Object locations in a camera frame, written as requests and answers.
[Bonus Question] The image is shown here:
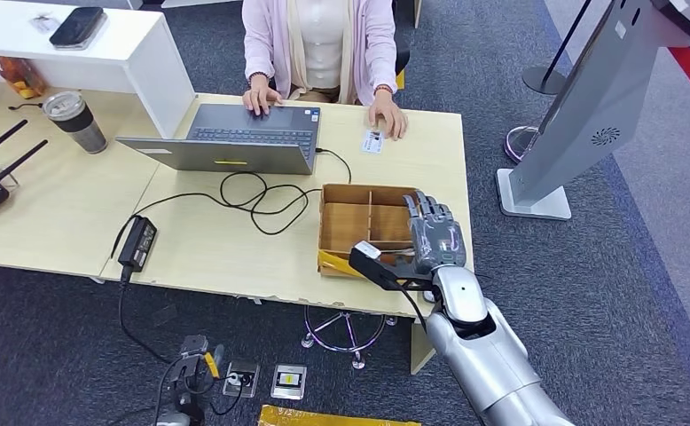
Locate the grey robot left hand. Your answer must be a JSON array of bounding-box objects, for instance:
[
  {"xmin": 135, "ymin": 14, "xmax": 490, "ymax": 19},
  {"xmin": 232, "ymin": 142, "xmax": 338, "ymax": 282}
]
[{"xmin": 179, "ymin": 343, "xmax": 227, "ymax": 426}]

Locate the person's left hand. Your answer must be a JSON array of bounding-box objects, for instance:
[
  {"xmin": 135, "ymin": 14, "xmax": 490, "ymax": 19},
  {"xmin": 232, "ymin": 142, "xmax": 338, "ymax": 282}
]
[{"xmin": 368, "ymin": 88, "xmax": 409, "ymax": 141}]

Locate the person's right hand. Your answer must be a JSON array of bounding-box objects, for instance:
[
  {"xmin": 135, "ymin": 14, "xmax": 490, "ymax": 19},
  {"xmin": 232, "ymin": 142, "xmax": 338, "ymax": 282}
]
[{"xmin": 241, "ymin": 82, "xmax": 285, "ymax": 115}]

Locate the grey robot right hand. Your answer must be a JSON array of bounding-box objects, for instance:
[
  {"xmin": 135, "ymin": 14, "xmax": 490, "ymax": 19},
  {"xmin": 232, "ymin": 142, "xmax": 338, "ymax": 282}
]
[{"xmin": 402, "ymin": 189, "xmax": 468, "ymax": 276}]

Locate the white ID card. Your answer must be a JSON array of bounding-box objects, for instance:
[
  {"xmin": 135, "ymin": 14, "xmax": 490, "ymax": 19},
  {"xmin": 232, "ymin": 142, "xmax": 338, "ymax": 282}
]
[{"xmin": 361, "ymin": 129, "xmax": 386, "ymax": 155}]

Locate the person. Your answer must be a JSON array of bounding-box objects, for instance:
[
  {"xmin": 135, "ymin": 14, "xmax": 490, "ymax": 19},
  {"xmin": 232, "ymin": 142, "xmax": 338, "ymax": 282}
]
[{"xmin": 241, "ymin": 0, "xmax": 409, "ymax": 141}]

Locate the steel floor socket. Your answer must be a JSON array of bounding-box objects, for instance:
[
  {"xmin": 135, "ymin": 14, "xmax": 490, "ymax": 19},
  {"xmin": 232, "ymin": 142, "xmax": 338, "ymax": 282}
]
[{"xmin": 222, "ymin": 359, "xmax": 261, "ymax": 399}]

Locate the black office chair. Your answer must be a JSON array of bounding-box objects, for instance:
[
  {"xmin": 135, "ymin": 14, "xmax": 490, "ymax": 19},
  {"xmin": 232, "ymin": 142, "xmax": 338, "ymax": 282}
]
[{"xmin": 393, "ymin": 41, "xmax": 411, "ymax": 77}]

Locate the grey laptop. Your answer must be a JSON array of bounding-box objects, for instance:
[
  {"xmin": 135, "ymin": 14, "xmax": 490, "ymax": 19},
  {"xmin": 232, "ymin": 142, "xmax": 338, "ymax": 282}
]
[{"xmin": 115, "ymin": 104, "xmax": 323, "ymax": 177}]

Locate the wooden divided box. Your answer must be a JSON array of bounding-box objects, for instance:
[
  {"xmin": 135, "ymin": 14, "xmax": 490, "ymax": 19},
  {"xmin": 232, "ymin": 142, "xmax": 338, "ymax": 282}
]
[{"xmin": 317, "ymin": 183, "xmax": 422, "ymax": 280}]

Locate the steel floor box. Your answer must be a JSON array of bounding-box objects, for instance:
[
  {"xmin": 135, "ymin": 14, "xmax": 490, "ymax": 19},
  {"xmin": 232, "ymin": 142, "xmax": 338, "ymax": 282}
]
[{"xmin": 270, "ymin": 363, "xmax": 309, "ymax": 401}]

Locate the chrome stanchion base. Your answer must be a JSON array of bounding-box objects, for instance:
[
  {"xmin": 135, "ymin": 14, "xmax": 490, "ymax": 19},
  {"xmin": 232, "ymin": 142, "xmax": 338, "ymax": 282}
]
[{"xmin": 503, "ymin": 124, "xmax": 541, "ymax": 164}]

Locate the yellow tape sheet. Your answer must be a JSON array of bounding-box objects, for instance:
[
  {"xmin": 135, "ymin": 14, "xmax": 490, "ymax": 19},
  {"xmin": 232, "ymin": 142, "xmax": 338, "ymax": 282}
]
[{"xmin": 257, "ymin": 404, "xmax": 422, "ymax": 426}]

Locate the white desk shelf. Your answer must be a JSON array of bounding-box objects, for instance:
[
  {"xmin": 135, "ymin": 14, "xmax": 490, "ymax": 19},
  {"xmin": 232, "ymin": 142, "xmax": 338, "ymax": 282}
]
[{"xmin": 0, "ymin": 0, "xmax": 196, "ymax": 140}]

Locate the chrome stool base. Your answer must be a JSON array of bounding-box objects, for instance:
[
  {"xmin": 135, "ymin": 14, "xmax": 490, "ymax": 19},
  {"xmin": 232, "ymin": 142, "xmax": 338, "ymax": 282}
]
[{"xmin": 302, "ymin": 305, "xmax": 399, "ymax": 372}]

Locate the black power adapter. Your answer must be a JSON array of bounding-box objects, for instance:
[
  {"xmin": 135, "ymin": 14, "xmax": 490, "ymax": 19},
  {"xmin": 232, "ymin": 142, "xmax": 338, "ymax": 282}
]
[{"xmin": 116, "ymin": 216, "xmax": 159, "ymax": 272}]

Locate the steel tumbler with lid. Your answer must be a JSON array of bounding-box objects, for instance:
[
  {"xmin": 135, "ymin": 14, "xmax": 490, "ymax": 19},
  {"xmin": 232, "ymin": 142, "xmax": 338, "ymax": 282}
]
[{"xmin": 43, "ymin": 91, "xmax": 109, "ymax": 155}]

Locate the black phone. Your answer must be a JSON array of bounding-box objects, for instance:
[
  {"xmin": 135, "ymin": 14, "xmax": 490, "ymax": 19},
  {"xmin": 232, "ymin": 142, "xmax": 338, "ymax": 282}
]
[{"xmin": 49, "ymin": 6, "xmax": 108, "ymax": 51}]

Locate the silver kiosk stand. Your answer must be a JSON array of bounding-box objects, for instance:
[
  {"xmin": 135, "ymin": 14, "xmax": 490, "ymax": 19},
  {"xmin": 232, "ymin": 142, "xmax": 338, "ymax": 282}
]
[{"xmin": 496, "ymin": 0, "xmax": 690, "ymax": 222}]

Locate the clear plastic wrapper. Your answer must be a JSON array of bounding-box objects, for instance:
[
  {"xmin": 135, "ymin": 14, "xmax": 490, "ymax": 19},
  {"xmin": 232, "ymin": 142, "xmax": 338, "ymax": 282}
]
[{"xmin": 29, "ymin": 13, "xmax": 63, "ymax": 35}]

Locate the orange snack bag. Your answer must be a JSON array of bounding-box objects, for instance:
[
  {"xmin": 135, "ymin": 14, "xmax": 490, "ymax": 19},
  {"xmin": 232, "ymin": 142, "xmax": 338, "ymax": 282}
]
[{"xmin": 0, "ymin": 55, "xmax": 50, "ymax": 100}]

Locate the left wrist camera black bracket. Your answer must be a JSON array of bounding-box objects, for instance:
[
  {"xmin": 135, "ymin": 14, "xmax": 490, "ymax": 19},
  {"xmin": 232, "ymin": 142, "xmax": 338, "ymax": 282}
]
[{"xmin": 171, "ymin": 335, "xmax": 211, "ymax": 383}]

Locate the wrist camera black bracket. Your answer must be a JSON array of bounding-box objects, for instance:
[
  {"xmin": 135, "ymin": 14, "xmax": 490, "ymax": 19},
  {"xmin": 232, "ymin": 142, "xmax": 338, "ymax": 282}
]
[
  {"xmin": 348, "ymin": 240, "xmax": 435, "ymax": 292},
  {"xmin": 171, "ymin": 335, "xmax": 211, "ymax": 383}
]

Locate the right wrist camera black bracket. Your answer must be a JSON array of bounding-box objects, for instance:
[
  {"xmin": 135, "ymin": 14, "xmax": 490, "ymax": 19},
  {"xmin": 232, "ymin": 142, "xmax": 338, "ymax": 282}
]
[{"xmin": 348, "ymin": 240, "xmax": 435, "ymax": 292}]

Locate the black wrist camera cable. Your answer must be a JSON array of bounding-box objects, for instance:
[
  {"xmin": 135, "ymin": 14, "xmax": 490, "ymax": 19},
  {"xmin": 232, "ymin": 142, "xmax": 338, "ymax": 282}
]
[{"xmin": 391, "ymin": 281, "xmax": 429, "ymax": 335}]

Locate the black laptop power cable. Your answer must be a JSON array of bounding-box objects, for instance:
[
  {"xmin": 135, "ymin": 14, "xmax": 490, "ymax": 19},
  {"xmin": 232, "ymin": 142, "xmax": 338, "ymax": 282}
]
[{"xmin": 109, "ymin": 146, "xmax": 353, "ymax": 260}]

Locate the black mains cable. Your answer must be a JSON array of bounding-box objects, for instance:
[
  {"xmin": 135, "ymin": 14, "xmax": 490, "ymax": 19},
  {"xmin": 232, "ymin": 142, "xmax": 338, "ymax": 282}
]
[{"xmin": 116, "ymin": 267, "xmax": 176, "ymax": 366}]

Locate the black stanchion post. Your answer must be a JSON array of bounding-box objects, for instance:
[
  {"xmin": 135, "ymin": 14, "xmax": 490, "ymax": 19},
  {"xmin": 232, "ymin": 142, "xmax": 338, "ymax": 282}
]
[{"xmin": 521, "ymin": 0, "xmax": 597, "ymax": 97}]

